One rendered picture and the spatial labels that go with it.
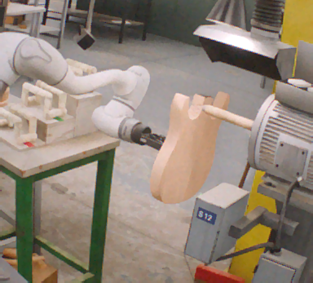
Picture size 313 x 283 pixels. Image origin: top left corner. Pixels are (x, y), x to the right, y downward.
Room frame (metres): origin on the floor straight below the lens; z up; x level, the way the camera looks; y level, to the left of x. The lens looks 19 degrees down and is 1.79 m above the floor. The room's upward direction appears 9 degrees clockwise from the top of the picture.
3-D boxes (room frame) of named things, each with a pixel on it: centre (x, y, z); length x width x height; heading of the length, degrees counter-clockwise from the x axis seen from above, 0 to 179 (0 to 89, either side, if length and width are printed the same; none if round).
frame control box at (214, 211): (1.45, -0.29, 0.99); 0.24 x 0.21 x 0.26; 57
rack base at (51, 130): (2.22, 0.49, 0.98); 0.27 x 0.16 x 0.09; 54
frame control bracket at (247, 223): (1.50, -0.32, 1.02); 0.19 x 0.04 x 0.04; 147
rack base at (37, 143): (2.09, 0.58, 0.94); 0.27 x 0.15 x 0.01; 54
